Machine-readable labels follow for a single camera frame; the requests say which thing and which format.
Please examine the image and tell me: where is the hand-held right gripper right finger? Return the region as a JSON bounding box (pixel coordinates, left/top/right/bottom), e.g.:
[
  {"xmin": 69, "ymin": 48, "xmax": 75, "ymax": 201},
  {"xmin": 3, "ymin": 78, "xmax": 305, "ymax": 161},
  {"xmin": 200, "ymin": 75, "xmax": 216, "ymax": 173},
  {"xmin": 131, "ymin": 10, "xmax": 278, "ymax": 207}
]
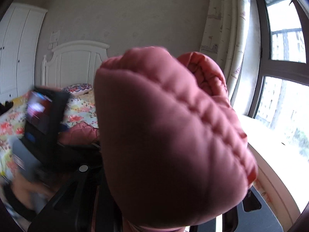
[{"xmin": 222, "ymin": 186, "xmax": 283, "ymax": 232}]

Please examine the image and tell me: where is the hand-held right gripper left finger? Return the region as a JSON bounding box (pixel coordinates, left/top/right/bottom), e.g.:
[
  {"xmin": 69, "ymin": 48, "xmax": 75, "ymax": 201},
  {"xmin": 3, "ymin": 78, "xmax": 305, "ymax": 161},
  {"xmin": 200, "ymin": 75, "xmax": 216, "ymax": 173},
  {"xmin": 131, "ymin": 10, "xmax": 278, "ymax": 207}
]
[{"xmin": 28, "ymin": 164, "xmax": 122, "ymax": 232}]

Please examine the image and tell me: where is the pink quilted comforter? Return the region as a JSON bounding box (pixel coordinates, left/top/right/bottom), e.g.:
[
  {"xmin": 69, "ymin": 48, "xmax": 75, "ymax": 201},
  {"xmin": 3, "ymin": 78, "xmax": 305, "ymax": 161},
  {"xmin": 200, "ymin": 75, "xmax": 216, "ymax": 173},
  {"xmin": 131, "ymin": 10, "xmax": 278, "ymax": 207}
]
[{"xmin": 59, "ymin": 45, "xmax": 259, "ymax": 232}]

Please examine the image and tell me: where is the person's left forearm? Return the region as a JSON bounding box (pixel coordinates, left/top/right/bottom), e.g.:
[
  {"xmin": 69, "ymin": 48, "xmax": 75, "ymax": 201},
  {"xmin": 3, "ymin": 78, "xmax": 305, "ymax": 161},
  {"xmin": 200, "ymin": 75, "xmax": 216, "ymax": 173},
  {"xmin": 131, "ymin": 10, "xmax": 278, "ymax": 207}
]
[{"xmin": 1, "ymin": 174, "xmax": 50, "ymax": 223}]

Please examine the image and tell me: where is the floral bedsheet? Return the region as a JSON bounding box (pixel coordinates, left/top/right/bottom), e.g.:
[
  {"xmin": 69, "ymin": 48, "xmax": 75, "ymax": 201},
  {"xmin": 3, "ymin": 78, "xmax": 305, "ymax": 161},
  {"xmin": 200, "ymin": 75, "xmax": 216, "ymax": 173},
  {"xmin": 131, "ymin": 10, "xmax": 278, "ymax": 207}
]
[{"xmin": 0, "ymin": 90, "xmax": 99, "ymax": 189}]

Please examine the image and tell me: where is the embroidered patterned pillow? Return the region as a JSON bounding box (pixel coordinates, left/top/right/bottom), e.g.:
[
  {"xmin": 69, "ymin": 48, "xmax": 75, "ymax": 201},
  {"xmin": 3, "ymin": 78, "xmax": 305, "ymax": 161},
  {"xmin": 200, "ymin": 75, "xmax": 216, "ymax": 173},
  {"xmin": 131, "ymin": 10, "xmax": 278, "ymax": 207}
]
[{"xmin": 61, "ymin": 83, "xmax": 93, "ymax": 95}]

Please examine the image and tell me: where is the white wooden headboard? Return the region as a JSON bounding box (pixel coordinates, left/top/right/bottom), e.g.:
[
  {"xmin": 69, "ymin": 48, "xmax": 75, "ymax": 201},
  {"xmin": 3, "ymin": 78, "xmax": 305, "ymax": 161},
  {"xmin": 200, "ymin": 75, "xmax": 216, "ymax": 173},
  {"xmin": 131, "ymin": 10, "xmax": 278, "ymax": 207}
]
[{"xmin": 42, "ymin": 41, "xmax": 110, "ymax": 90}]

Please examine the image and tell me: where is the white wardrobe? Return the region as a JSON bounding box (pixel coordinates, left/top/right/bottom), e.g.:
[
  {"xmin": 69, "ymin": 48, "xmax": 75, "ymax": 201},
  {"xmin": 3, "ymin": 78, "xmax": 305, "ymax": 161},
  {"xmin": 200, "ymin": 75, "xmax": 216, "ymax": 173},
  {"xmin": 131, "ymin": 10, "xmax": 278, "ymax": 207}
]
[{"xmin": 0, "ymin": 2, "xmax": 49, "ymax": 102}]

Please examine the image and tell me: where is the dark framed window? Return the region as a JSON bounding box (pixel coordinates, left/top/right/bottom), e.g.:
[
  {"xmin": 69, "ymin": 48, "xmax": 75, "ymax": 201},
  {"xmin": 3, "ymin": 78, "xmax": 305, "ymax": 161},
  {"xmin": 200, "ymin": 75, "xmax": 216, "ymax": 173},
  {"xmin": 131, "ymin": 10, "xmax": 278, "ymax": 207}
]
[{"xmin": 249, "ymin": 0, "xmax": 309, "ymax": 165}]

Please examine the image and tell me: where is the sailboat print curtain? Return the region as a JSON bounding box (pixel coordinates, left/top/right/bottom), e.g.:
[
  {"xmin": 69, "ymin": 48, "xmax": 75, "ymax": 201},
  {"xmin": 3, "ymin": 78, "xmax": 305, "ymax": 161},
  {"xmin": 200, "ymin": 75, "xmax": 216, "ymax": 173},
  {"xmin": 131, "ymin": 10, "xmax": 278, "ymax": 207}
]
[{"xmin": 199, "ymin": 0, "xmax": 253, "ymax": 107}]

